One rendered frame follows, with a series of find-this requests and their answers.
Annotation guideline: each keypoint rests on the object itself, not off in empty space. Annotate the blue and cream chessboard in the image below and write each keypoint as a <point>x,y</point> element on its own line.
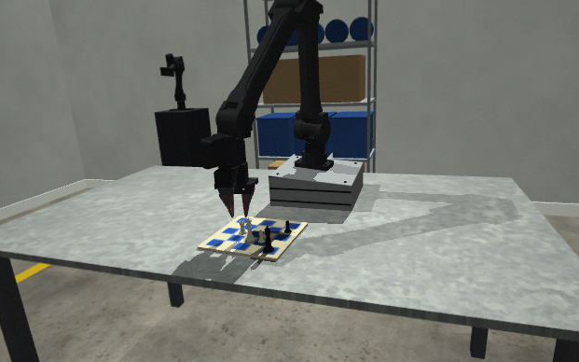
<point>228,240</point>

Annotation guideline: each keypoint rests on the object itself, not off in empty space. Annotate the white chess king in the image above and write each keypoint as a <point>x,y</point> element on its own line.
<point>250,237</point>

